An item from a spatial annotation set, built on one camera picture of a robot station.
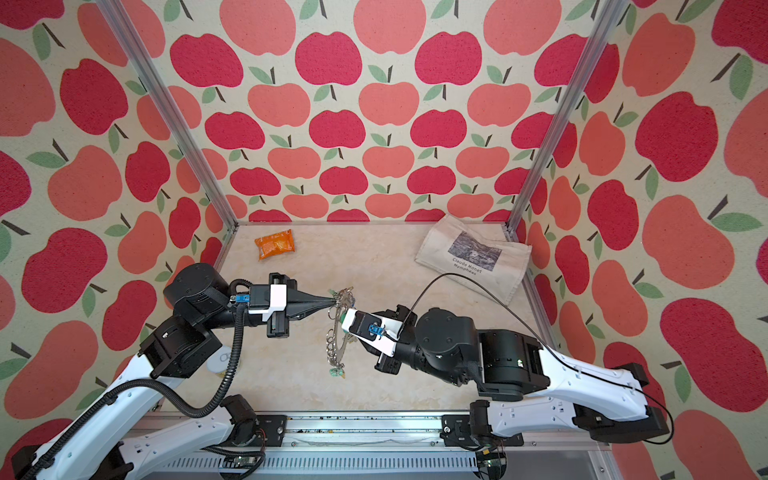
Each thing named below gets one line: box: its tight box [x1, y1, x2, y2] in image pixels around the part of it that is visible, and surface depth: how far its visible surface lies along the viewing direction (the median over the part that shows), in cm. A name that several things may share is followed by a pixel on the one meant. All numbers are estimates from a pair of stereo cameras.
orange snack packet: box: [254, 229, 295, 261], surface depth 113 cm
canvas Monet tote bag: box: [414, 214, 532, 306], surface depth 106 cm
